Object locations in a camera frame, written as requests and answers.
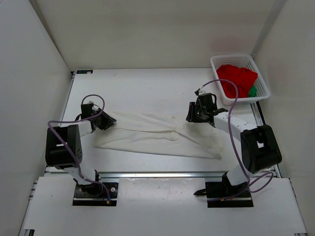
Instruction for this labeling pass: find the white t shirt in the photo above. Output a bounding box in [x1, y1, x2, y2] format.
[93, 111, 223, 159]

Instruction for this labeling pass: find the red t shirt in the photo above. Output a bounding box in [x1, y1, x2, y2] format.
[217, 65, 258, 98]

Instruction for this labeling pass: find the green t shirt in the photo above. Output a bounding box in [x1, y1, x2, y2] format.
[248, 86, 257, 97]

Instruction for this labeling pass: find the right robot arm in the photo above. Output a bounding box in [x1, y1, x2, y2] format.
[186, 93, 282, 197]

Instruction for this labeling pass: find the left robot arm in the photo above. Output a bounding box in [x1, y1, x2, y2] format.
[45, 102, 117, 197]

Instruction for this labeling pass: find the white plastic basket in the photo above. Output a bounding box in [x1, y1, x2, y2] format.
[210, 54, 270, 105]

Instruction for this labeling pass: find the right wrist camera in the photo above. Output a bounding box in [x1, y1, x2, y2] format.
[194, 88, 206, 96]

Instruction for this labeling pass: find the aluminium frame rail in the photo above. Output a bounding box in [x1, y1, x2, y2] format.
[251, 101, 266, 126]

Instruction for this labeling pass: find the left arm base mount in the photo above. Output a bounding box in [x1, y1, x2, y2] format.
[72, 173, 119, 207]

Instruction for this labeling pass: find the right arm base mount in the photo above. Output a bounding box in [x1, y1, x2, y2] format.
[193, 174, 254, 208]

